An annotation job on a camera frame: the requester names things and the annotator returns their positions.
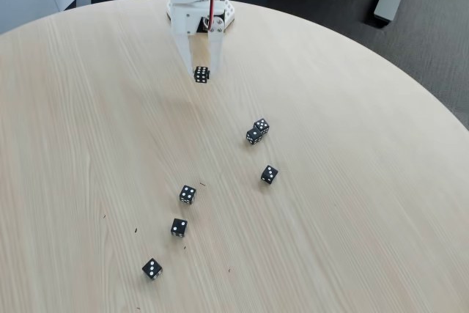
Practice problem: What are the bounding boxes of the black dice showing six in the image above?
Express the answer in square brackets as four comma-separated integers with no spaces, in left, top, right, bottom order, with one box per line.
[193,65,211,85]

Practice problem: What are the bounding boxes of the black dice showing one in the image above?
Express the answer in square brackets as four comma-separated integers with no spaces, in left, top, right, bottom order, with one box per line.
[245,128,264,146]

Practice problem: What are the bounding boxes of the black dice showing five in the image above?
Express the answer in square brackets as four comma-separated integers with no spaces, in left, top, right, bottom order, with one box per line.
[253,118,270,136]

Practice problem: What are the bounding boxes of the black dice showing three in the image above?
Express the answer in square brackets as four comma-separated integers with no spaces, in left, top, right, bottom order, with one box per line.
[141,257,163,281]
[260,165,279,186]

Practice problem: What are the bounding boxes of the black dice showing two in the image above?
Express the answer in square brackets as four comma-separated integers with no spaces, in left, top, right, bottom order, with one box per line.
[170,218,188,239]

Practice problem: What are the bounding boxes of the black dice showing four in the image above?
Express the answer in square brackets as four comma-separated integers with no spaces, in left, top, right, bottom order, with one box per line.
[179,185,197,205]

